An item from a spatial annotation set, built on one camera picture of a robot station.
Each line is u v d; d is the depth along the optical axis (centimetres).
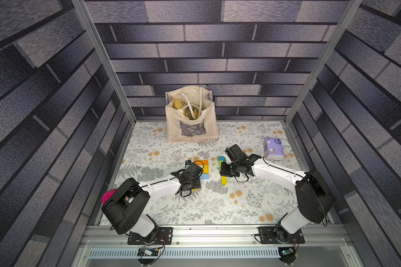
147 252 71
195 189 80
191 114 96
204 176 91
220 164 79
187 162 83
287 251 73
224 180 90
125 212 43
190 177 69
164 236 74
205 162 100
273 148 98
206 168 97
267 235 73
